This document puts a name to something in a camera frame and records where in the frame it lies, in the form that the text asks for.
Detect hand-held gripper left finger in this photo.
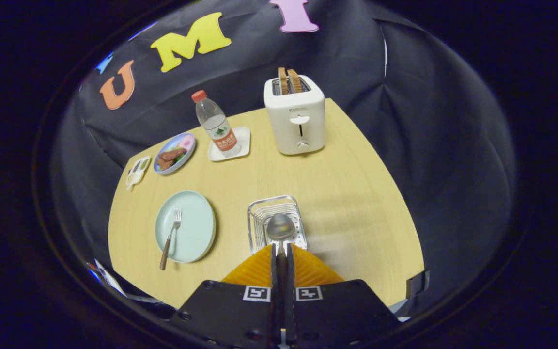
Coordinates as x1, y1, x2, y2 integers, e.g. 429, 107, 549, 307
169, 244, 283, 349

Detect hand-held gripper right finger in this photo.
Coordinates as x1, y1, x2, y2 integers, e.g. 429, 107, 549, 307
286, 244, 403, 349

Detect metal spoon wooden handle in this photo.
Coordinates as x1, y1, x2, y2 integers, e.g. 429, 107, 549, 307
266, 213, 295, 291

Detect metal fork wooden handle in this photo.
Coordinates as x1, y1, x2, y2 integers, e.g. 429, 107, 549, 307
159, 208, 183, 271

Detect small metal tray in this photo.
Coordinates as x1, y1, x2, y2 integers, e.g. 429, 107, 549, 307
247, 195, 308, 256

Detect pale green plate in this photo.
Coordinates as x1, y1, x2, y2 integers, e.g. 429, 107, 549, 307
155, 190, 217, 264

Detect white square coaster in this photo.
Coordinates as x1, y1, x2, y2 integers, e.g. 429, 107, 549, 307
207, 127, 251, 162

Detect blue plate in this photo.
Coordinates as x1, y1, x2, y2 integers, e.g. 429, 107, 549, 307
153, 133, 197, 175

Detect white toaster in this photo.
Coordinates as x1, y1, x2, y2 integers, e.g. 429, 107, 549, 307
264, 74, 326, 156

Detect brown meat pieces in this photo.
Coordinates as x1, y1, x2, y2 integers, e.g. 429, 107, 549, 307
156, 148, 187, 171

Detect clear water bottle red cap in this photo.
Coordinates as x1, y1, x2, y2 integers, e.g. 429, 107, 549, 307
191, 90, 242, 159

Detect small white divided dish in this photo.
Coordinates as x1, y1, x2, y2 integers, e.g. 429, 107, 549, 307
125, 156, 152, 191

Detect black backdrop cloth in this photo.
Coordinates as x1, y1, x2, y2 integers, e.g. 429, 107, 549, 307
49, 0, 519, 320

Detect black bracket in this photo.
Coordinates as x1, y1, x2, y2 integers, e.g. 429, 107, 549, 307
406, 270, 431, 300

